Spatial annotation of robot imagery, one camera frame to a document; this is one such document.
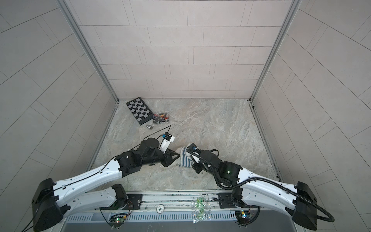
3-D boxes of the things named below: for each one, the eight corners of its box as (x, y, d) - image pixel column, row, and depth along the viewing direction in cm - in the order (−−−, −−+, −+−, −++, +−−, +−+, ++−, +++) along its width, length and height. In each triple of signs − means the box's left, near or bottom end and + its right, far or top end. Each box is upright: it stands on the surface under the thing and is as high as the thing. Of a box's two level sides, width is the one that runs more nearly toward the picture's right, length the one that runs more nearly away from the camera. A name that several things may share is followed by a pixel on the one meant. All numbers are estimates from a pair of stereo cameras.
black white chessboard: (140, 125, 102) (139, 122, 99) (127, 105, 114) (126, 102, 111) (155, 117, 106) (154, 114, 104) (141, 99, 119) (140, 96, 116)
